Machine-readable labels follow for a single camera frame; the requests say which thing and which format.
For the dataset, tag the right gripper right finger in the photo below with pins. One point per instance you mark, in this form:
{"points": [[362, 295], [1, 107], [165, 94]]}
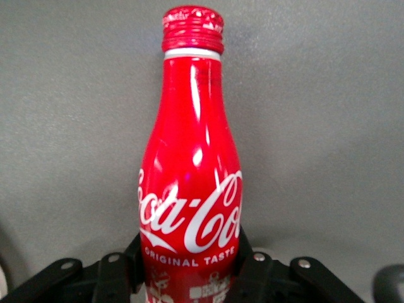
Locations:
{"points": [[259, 281]]}

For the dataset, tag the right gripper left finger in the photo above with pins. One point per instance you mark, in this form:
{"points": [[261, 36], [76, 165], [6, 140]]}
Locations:
{"points": [[110, 277]]}

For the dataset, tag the red coca-cola aluminium bottle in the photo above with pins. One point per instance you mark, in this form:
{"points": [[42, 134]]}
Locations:
{"points": [[189, 126]]}

